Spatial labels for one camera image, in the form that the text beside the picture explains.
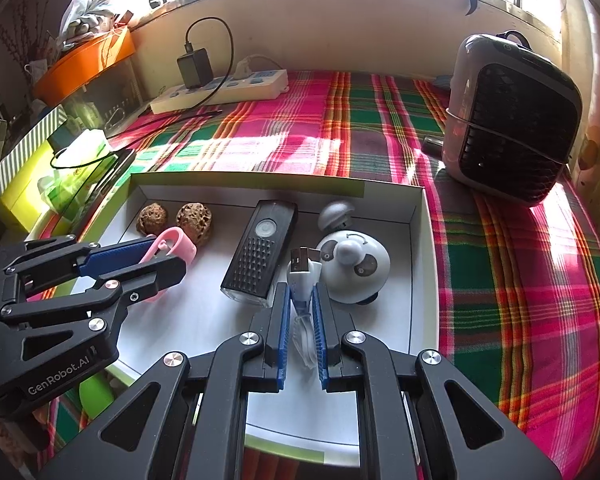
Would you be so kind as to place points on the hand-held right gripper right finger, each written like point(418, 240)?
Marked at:
point(320, 335)

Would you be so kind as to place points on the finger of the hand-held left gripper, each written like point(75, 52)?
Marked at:
point(115, 257)
point(150, 272)

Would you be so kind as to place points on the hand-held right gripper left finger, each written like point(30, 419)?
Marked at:
point(281, 335)

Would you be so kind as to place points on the white and green cardboard box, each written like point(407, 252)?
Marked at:
point(190, 320)

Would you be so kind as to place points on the large brown walnut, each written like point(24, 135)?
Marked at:
point(194, 221)

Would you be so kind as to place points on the white panda gadget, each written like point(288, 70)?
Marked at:
point(355, 265)

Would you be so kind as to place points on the small grey dome gadget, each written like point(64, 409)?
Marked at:
point(334, 214)

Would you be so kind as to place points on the small brown walnut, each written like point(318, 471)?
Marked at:
point(152, 219)

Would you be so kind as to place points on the green round lid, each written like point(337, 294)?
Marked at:
point(95, 395)

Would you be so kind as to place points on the black bike light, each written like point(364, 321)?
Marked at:
point(260, 255)

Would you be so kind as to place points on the black smartphone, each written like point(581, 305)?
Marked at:
point(122, 165)

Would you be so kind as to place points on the green and white plastic bag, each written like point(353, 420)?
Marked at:
point(77, 170)

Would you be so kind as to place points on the yellow-green box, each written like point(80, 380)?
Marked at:
point(20, 185)

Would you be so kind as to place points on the green striped box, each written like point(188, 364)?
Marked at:
point(25, 145)

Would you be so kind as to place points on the glass tank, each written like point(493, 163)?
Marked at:
point(110, 95)

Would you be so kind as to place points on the plaid tablecloth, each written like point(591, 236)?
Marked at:
point(505, 285)

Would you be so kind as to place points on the white power strip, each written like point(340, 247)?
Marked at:
point(220, 91)

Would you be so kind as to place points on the orange tray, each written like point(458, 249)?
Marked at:
point(87, 62)

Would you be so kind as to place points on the black charger adapter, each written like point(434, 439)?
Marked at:
point(195, 67)

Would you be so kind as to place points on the small black block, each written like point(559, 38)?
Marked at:
point(432, 144)

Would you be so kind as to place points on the dried twigs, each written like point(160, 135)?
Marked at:
point(20, 35)

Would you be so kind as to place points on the crumpled plastic bag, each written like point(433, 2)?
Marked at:
point(87, 10)

